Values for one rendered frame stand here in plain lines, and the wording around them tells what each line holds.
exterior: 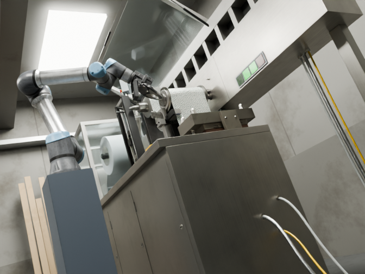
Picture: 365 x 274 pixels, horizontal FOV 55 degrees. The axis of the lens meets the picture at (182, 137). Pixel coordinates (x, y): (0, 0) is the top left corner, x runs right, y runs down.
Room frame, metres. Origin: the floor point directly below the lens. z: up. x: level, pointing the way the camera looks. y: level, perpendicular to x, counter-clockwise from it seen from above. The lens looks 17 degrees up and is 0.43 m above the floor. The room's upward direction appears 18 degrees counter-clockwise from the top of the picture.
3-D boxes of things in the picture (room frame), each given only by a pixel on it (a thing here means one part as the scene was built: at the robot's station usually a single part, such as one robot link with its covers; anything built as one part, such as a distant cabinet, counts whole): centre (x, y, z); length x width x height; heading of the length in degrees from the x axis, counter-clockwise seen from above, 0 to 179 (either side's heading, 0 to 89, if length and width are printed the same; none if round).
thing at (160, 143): (2.69, 0.50, 0.88); 2.52 x 0.66 x 0.04; 32
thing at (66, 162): (1.58, 0.58, 0.95); 0.15 x 0.15 x 0.10
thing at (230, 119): (1.74, -0.26, 0.97); 0.10 x 0.03 x 0.11; 122
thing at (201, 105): (1.89, -0.10, 1.11); 0.23 x 0.01 x 0.18; 122
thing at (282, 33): (2.66, 0.00, 1.29); 3.10 x 0.28 x 0.30; 32
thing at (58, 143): (1.59, 0.58, 1.07); 0.13 x 0.12 x 0.14; 1
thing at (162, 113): (1.88, 0.08, 1.05); 0.06 x 0.05 x 0.31; 122
